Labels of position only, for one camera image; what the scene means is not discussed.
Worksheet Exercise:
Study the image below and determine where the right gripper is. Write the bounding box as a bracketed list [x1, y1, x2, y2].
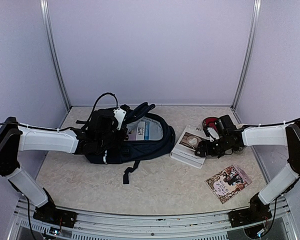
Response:
[194, 134, 234, 158]

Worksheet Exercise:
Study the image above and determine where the dog cover book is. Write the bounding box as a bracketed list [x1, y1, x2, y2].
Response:
[127, 121, 150, 141]

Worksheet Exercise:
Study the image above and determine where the illustrated floral cover book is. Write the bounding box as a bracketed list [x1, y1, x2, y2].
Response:
[205, 164, 253, 204]

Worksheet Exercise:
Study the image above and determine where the coffee cover white book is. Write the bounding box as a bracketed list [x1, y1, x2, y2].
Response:
[170, 125, 208, 169]

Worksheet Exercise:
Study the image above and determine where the navy blue backpack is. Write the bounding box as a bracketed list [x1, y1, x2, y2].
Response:
[76, 102, 176, 185]

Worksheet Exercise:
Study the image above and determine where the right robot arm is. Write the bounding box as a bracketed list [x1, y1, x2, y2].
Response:
[194, 115, 300, 227]

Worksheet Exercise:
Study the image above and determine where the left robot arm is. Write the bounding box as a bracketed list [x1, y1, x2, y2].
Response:
[0, 107, 128, 228]

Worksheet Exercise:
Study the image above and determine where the white patterned mug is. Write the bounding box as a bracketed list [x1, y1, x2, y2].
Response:
[232, 146, 246, 155]

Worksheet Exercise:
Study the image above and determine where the red patterned plate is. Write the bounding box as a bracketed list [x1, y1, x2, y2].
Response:
[202, 117, 219, 131]

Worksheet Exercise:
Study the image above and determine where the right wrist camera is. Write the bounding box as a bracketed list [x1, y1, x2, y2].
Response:
[205, 127, 220, 142]

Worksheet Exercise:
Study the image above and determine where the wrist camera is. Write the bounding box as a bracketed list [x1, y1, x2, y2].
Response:
[205, 127, 220, 142]
[113, 104, 131, 131]

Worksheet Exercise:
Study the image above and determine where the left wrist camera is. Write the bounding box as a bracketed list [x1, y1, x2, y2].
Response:
[113, 104, 131, 131]

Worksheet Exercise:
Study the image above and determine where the front aluminium rail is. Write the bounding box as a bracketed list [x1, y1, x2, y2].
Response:
[7, 197, 298, 240]

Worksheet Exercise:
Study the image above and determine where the right aluminium frame post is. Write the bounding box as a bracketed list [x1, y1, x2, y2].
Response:
[231, 0, 262, 111]

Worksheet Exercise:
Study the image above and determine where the aluminium frame post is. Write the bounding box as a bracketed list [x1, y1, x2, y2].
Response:
[231, 0, 262, 111]
[40, 0, 72, 112]

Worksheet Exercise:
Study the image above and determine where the left aluminium frame post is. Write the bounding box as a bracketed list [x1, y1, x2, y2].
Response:
[40, 0, 72, 112]

